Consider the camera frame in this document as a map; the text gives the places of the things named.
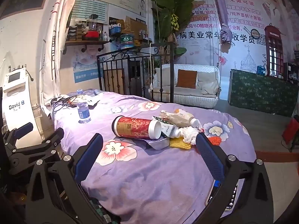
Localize purple floral bedsheet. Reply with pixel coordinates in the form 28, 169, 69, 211
50, 91, 257, 224

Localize blue basket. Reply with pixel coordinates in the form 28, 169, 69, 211
109, 24, 122, 37

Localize white wicker swing sofa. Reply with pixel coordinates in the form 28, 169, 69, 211
151, 63, 221, 109

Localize grey plastic wrapper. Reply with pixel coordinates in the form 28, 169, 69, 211
144, 137, 171, 151

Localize teal round tin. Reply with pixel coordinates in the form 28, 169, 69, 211
120, 34, 135, 50

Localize beige drink bottle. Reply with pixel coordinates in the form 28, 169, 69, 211
173, 109, 201, 128

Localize cardboard box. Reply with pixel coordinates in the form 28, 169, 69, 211
123, 16, 148, 40

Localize white beauty machine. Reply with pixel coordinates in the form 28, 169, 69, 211
3, 66, 39, 150

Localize large pink wall poster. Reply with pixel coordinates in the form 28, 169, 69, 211
175, 0, 299, 78

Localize large green plant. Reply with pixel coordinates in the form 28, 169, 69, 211
146, 0, 211, 59

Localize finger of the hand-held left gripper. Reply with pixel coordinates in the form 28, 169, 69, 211
0, 122, 34, 154
10, 128, 65, 168

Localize white curtain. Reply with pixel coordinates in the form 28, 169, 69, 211
41, 0, 81, 105

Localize flat printed packet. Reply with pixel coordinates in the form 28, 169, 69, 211
70, 94, 101, 107

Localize red phone booth cabinet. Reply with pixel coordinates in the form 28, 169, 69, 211
264, 26, 286, 78

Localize red cloth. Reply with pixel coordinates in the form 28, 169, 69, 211
281, 118, 299, 145

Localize orange foam net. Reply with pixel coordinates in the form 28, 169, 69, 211
206, 136, 222, 146

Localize clear water bottle blue label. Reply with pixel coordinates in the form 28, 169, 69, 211
76, 89, 92, 124

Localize brown cushion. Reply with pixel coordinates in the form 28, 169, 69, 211
176, 69, 198, 89

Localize wooden wall shelf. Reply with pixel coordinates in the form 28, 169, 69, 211
63, 40, 110, 54

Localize white cushion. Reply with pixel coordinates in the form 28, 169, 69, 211
154, 65, 178, 87
197, 71, 219, 95

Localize white tissue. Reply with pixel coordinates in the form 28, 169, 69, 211
181, 126, 203, 145

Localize stacked dark boxes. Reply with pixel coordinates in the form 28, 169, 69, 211
67, 23, 78, 41

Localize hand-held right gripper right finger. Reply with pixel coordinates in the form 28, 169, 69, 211
196, 133, 274, 224

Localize black cables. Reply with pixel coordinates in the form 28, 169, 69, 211
51, 95, 80, 113

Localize red base blender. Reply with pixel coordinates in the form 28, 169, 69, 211
82, 14, 100, 41

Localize red cylindrical canister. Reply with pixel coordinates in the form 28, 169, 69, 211
112, 115, 162, 141

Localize blue face poster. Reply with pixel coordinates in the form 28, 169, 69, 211
72, 44, 104, 84

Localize yellow foam net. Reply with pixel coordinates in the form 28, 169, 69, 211
169, 136, 193, 149

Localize green checkered cloth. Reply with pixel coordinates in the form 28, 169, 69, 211
79, 196, 113, 224

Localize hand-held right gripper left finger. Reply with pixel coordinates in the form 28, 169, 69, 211
25, 133, 108, 224

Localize green floral covered table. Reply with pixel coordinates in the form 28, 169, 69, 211
229, 69, 296, 118

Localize white plastic bag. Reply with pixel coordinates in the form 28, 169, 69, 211
159, 110, 179, 124

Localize yellow banana bunch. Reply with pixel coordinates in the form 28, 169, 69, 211
170, 14, 179, 30

